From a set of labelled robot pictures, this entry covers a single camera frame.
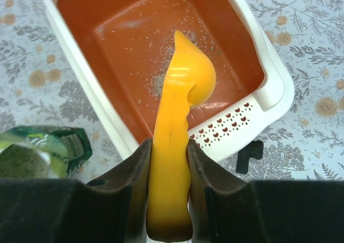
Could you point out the floral patterned table mat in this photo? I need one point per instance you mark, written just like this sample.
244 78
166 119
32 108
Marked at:
38 86

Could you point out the yellow plastic litter scoop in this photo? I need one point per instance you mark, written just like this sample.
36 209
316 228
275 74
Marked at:
189 82

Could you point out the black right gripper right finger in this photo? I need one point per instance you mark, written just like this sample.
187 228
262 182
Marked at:
224 208

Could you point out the white and orange litter box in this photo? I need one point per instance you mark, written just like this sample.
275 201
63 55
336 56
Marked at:
116 46

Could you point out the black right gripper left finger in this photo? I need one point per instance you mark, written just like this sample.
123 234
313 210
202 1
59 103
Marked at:
110 208

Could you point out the green cat litter bag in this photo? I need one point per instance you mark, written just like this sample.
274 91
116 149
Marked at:
43 151

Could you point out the grey cat litter pile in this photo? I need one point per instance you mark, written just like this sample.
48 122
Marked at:
155 85

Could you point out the small black plastic clip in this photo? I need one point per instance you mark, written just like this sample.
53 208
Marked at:
253 150

